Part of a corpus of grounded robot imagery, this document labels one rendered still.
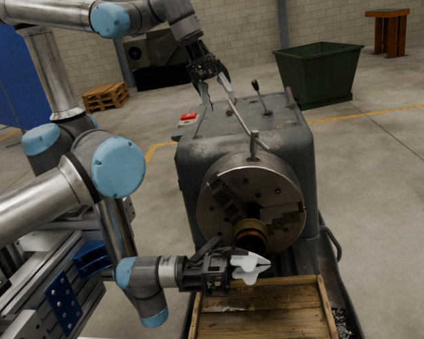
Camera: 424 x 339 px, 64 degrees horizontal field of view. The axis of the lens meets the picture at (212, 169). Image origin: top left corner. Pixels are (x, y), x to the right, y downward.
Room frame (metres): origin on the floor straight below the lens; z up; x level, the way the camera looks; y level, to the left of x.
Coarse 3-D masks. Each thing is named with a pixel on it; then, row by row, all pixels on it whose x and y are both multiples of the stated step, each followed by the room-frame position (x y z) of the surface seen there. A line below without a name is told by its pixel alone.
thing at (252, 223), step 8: (240, 224) 0.74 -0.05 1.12; (248, 224) 0.72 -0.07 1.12; (256, 224) 0.72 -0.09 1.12; (240, 232) 0.71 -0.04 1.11; (248, 232) 0.69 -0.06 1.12; (256, 232) 0.70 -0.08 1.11; (264, 232) 0.71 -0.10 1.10; (240, 240) 0.68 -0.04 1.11; (248, 240) 0.74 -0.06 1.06; (256, 240) 0.68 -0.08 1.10; (264, 240) 0.69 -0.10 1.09; (248, 248) 0.72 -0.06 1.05; (256, 248) 0.71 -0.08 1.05; (264, 248) 0.68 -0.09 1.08
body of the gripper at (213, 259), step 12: (216, 252) 0.65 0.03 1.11; (180, 264) 0.63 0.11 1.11; (192, 264) 0.64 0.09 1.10; (204, 264) 0.61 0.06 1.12; (216, 264) 0.61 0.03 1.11; (228, 264) 0.64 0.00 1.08; (180, 276) 0.60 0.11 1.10; (192, 276) 0.61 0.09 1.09; (204, 276) 0.60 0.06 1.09; (216, 276) 0.58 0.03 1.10; (228, 276) 0.61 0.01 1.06; (180, 288) 0.59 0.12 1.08; (192, 288) 0.60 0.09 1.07; (204, 288) 0.58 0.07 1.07; (216, 288) 0.59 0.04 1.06
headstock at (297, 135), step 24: (264, 96) 1.47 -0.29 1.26; (216, 120) 1.24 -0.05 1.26; (264, 120) 1.13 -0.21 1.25; (192, 144) 1.04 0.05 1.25; (216, 144) 1.02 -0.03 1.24; (240, 144) 1.00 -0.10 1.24; (288, 144) 0.96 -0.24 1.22; (312, 144) 0.95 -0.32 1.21; (192, 168) 1.01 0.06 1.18; (312, 168) 0.95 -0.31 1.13; (192, 192) 1.01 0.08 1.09; (312, 192) 0.95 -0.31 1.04; (192, 216) 1.01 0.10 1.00; (312, 216) 0.94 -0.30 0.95; (192, 240) 1.04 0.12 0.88
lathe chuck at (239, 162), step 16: (224, 160) 0.91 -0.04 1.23; (240, 160) 0.87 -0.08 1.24; (272, 160) 0.88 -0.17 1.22; (208, 176) 0.90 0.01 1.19; (224, 176) 0.83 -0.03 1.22; (240, 176) 0.82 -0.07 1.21; (256, 176) 0.82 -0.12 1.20; (272, 176) 0.81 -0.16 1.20; (288, 176) 0.82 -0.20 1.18; (208, 192) 0.84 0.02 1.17; (240, 192) 0.83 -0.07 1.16; (256, 192) 0.82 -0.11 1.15; (272, 192) 0.81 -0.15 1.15; (288, 192) 0.80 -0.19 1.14; (208, 208) 0.84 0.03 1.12; (304, 208) 0.82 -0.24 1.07; (208, 224) 0.84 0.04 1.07; (224, 224) 0.84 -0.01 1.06; (288, 224) 0.80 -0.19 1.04; (304, 224) 0.80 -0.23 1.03; (208, 240) 0.85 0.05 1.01; (224, 240) 0.84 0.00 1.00; (272, 240) 0.81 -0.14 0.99; (288, 240) 0.81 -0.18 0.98
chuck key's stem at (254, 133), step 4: (252, 132) 0.85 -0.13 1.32; (256, 132) 0.85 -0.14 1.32; (252, 136) 0.85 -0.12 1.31; (256, 136) 0.85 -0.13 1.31; (252, 140) 0.85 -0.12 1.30; (252, 144) 0.85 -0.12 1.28; (256, 144) 0.85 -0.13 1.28; (252, 148) 0.85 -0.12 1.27; (256, 148) 0.85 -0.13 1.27; (252, 152) 0.85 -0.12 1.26; (256, 152) 0.85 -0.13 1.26; (252, 156) 0.86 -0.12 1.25; (252, 160) 0.86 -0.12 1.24
